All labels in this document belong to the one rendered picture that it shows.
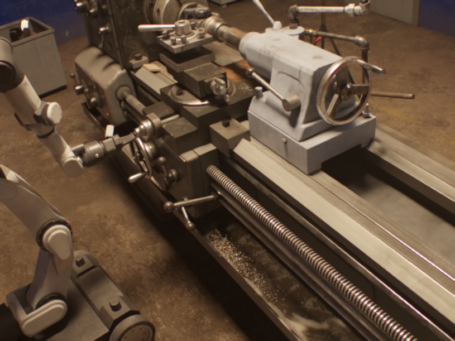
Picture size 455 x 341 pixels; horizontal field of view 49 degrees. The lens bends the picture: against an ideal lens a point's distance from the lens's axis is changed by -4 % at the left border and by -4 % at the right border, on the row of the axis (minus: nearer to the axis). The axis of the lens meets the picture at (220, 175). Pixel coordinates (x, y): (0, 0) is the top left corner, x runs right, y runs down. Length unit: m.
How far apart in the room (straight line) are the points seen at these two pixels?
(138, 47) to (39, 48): 2.02
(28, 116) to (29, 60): 2.78
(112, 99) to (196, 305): 1.10
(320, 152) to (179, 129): 0.55
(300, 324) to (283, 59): 0.89
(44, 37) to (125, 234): 2.18
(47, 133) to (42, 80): 2.79
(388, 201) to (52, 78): 3.43
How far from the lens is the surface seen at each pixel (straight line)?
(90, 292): 2.34
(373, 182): 1.85
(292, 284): 1.92
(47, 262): 2.10
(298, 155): 1.68
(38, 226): 1.98
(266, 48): 1.79
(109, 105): 2.67
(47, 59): 4.56
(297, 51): 1.74
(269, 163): 1.73
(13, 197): 1.85
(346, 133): 1.73
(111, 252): 2.78
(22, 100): 1.70
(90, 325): 2.25
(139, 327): 2.21
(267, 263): 1.99
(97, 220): 3.02
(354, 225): 1.48
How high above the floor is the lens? 1.83
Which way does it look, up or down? 36 degrees down
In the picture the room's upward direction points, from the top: 8 degrees counter-clockwise
